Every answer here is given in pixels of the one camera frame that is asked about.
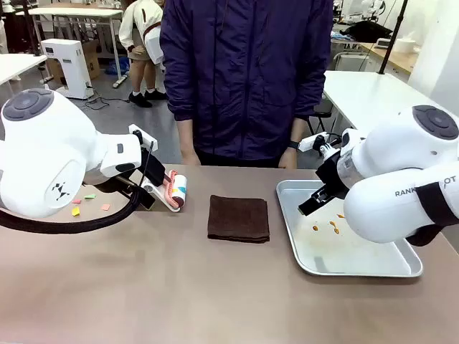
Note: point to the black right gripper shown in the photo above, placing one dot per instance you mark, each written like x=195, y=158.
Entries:
x=331, y=173

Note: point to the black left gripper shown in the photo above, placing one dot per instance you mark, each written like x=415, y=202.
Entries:
x=154, y=170

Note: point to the pink lint roller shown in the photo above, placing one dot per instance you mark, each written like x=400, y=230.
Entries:
x=178, y=184

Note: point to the dark brown towel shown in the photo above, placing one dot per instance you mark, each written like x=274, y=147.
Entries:
x=238, y=218

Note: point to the person's left forearm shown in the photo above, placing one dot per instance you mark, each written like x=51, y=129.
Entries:
x=299, y=129

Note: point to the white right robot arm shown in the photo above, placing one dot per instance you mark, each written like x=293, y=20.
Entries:
x=387, y=150

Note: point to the person's right forearm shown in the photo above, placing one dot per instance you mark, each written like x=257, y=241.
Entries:
x=186, y=136

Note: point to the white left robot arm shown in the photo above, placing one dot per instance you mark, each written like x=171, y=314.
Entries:
x=46, y=143

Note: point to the person's left hand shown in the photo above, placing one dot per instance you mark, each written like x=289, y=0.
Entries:
x=289, y=159

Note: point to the person's right hand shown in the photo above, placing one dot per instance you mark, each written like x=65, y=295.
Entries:
x=190, y=157

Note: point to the white folded roller stand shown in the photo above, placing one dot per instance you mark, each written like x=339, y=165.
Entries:
x=159, y=194

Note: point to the long orange sauce stain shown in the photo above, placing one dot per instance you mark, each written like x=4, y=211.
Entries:
x=335, y=227

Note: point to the black wrist watch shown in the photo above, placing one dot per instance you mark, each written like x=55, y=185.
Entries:
x=294, y=145

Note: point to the silver metal tray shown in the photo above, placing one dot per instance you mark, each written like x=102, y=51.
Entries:
x=340, y=258

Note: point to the yellow paper scrap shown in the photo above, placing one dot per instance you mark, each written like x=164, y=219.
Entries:
x=76, y=212

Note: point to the black chair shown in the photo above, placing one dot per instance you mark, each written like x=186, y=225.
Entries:
x=321, y=114

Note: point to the large white side table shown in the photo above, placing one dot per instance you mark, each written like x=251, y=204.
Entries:
x=365, y=93

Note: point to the blue plastic bag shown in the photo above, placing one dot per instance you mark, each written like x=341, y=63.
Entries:
x=118, y=66

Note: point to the person's purple jacket torso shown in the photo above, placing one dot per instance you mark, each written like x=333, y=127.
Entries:
x=247, y=79

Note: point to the brown cardboard box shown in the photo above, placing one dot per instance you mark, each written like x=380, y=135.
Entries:
x=92, y=61

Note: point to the white floor-standing machine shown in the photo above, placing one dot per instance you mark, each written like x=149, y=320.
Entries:
x=71, y=68

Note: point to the wooden top counter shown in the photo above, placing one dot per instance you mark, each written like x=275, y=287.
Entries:
x=391, y=55

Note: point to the bystander in white jacket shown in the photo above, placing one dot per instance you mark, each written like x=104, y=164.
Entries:
x=143, y=32

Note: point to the black cloth heap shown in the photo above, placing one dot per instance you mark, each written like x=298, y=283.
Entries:
x=365, y=31

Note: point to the white paper roll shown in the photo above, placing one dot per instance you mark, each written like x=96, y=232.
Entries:
x=405, y=43

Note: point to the black vertical pole stand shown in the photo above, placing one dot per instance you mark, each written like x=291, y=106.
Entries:
x=392, y=36

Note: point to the white table with round corner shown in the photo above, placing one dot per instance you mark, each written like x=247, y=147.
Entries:
x=18, y=64

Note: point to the black tripod stand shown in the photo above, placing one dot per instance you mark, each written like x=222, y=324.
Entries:
x=34, y=32

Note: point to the white long-legged background table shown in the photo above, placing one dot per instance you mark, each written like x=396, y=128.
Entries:
x=71, y=11

